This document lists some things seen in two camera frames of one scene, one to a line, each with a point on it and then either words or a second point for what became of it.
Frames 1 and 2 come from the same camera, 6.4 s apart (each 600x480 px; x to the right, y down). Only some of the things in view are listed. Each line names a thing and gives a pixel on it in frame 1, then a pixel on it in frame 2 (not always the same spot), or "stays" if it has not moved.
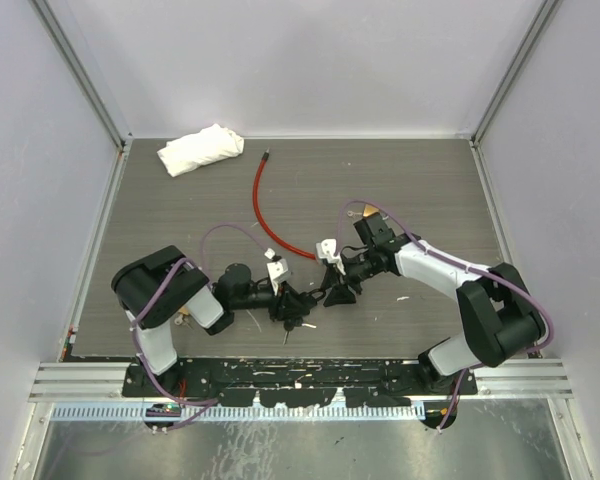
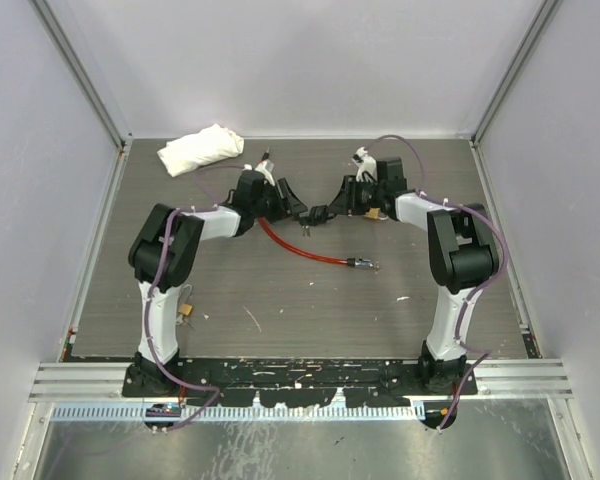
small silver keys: (182, 321) stays
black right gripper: (340, 293) to (346, 200)
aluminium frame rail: (82, 382) stays
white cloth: (184, 154) stays
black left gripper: (289, 302) to (288, 205)
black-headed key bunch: (294, 323) to (305, 224)
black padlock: (308, 296) to (319, 214)
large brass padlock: (369, 210) stays
